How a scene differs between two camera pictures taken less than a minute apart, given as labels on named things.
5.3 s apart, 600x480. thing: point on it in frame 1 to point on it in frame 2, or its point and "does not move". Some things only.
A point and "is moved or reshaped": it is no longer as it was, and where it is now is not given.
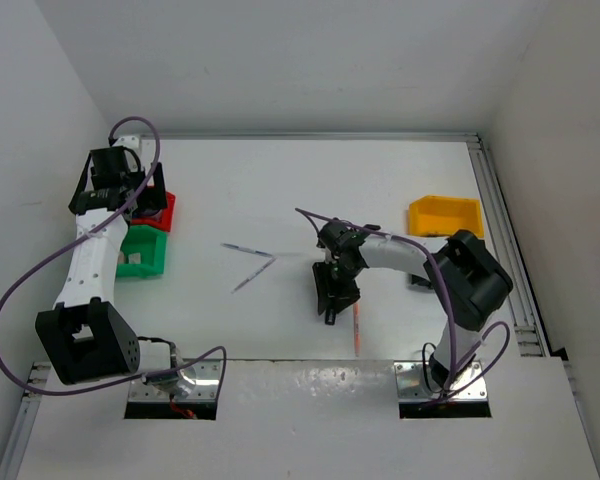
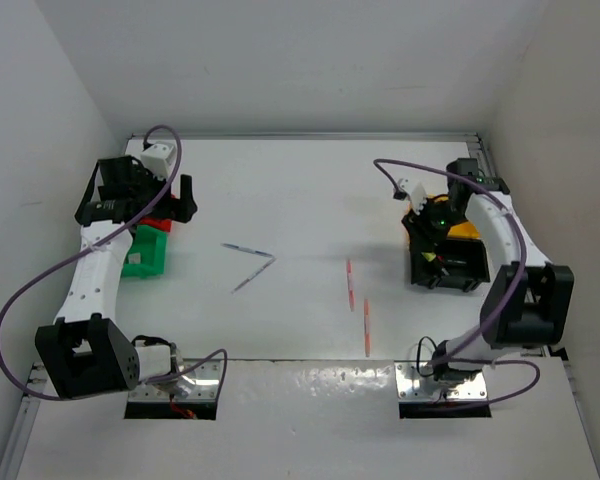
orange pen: (356, 328) to (366, 327)
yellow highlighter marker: (330, 316) is moved or reshaped
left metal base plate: (198, 382) does not move
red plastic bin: (164, 219) does not move
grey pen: (247, 249) does not move
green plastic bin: (152, 245) does not move
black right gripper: (345, 296) to (421, 238)
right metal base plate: (416, 383) does not move
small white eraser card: (134, 258) does not move
